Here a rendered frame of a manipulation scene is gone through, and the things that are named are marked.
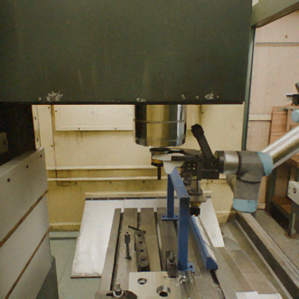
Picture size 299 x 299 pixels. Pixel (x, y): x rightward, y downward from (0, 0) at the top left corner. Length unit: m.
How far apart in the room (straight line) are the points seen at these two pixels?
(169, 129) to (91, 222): 1.24
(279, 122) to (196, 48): 3.06
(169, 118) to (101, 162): 1.22
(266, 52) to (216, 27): 2.98
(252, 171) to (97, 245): 1.15
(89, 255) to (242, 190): 1.10
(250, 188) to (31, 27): 0.73
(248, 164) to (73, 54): 0.57
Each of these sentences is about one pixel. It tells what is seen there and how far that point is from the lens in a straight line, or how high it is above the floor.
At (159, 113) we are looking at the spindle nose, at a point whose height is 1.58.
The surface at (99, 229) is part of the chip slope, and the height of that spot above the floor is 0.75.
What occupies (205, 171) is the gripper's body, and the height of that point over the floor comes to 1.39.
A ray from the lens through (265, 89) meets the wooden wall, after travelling 3.66.
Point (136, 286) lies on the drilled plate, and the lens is 1.02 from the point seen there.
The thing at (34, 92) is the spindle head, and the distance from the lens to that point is 0.71.
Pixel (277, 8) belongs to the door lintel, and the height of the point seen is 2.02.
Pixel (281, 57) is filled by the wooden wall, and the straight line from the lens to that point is 3.74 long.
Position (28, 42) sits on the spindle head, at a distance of 0.72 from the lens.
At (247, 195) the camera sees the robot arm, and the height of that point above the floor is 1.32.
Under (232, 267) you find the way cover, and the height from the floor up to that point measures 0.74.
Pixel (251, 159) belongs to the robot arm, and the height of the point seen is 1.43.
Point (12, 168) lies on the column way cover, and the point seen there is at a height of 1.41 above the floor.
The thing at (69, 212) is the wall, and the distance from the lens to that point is 2.07.
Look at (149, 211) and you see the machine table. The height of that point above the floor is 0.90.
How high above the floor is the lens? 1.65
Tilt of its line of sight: 13 degrees down
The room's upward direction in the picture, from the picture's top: straight up
